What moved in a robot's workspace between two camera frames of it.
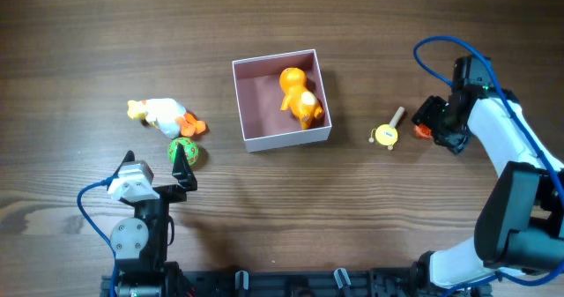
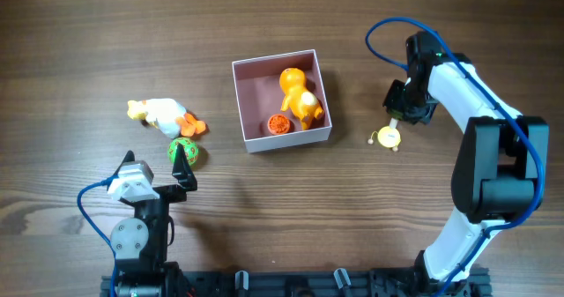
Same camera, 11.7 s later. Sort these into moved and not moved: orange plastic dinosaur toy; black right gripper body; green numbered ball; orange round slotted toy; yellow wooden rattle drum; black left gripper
Moved: orange round slotted toy; black right gripper body
Not moved: black left gripper; yellow wooden rattle drum; orange plastic dinosaur toy; green numbered ball
